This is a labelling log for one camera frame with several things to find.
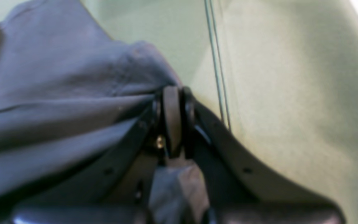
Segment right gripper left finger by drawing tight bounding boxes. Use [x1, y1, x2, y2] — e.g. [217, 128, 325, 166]
[10, 86, 182, 224]

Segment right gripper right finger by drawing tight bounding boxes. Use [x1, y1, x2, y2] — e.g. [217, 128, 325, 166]
[181, 87, 346, 224]

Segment grey t-shirt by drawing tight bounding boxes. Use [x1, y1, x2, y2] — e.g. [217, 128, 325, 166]
[0, 0, 210, 224]

